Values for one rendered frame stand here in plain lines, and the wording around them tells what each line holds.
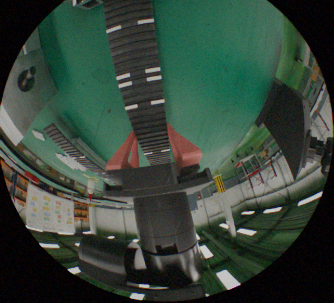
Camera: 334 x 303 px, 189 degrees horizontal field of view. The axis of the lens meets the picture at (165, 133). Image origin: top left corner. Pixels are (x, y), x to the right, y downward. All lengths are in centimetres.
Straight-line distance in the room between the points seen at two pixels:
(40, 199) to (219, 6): 316
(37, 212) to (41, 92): 294
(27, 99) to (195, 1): 23
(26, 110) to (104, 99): 12
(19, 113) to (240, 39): 30
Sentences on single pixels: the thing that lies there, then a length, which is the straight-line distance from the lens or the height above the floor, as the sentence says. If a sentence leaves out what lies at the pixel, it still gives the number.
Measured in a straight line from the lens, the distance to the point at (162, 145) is 18.
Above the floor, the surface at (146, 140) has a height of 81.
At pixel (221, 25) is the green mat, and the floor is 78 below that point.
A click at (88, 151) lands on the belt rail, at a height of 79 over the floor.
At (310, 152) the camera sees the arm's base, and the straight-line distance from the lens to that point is 46.
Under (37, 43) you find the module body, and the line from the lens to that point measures 22.
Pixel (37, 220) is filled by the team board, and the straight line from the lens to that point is 310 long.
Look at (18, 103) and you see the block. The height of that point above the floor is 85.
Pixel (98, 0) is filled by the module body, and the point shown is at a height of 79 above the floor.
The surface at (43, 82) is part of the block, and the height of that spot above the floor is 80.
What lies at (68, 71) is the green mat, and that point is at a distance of 18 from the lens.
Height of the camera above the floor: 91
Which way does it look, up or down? 39 degrees down
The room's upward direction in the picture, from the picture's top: 168 degrees clockwise
